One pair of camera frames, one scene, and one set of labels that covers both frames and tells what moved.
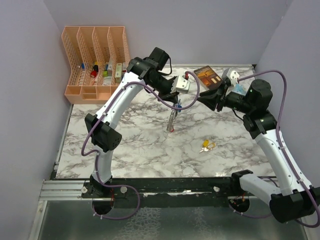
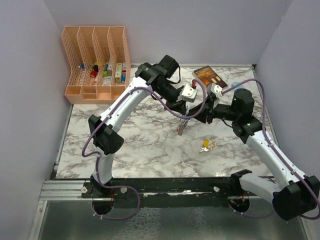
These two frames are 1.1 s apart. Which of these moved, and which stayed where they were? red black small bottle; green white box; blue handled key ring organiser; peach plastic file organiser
Moved: blue handled key ring organiser
Stayed: red black small bottle; green white box; peach plastic file organiser
